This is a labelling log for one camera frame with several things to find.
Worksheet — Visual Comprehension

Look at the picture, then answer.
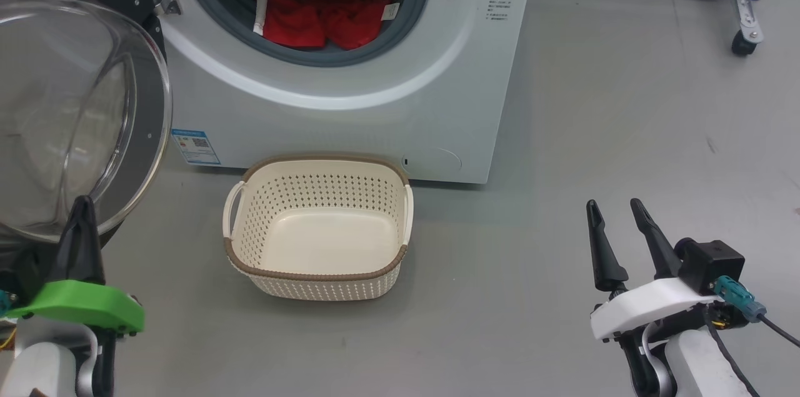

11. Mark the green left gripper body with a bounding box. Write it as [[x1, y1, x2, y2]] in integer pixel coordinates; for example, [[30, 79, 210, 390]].
[[5, 279, 146, 335]]

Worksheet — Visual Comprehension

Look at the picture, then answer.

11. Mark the black caster wheel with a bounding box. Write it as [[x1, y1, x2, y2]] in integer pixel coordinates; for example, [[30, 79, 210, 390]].
[[731, 30, 758, 58]]

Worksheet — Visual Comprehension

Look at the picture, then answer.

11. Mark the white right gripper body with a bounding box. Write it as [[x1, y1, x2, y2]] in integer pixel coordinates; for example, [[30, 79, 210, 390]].
[[591, 278, 724, 342]]

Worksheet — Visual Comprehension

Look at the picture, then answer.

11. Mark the teal plug right camera cable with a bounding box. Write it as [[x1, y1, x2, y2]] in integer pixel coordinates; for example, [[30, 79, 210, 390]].
[[712, 275, 800, 349]]

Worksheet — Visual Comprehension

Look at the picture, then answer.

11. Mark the cream perforated laundry basket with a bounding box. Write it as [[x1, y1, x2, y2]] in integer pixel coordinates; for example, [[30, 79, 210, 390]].
[[222, 154, 414, 302]]

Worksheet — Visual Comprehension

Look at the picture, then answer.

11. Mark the white washing machine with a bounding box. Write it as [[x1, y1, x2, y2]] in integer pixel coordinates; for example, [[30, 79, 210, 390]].
[[153, 0, 538, 186]]

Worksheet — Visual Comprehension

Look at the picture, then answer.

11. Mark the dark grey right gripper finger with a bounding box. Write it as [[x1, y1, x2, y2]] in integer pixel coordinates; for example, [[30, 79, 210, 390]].
[[586, 199, 629, 293], [630, 198, 683, 281]]

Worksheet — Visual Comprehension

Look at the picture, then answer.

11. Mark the round glass washing machine door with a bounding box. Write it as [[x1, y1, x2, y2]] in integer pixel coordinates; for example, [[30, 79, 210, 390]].
[[0, 0, 182, 255]]

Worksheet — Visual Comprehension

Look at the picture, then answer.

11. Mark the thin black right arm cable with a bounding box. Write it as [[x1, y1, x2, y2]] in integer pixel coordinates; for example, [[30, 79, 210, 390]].
[[703, 306, 761, 397]]

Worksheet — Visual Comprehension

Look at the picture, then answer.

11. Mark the blue energy label sticker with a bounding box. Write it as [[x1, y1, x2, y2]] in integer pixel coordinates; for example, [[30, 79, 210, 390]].
[[171, 128, 221, 166]]

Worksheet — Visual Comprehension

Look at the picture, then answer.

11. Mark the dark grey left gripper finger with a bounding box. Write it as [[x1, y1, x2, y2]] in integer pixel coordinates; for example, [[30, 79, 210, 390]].
[[47, 196, 83, 284], [80, 196, 106, 284]]

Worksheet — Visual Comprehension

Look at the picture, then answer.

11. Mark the red white-trimmed garment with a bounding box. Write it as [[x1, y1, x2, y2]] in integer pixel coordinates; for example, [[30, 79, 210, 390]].
[[322, 0, 402, 51], [253, 0, 327, 49]]

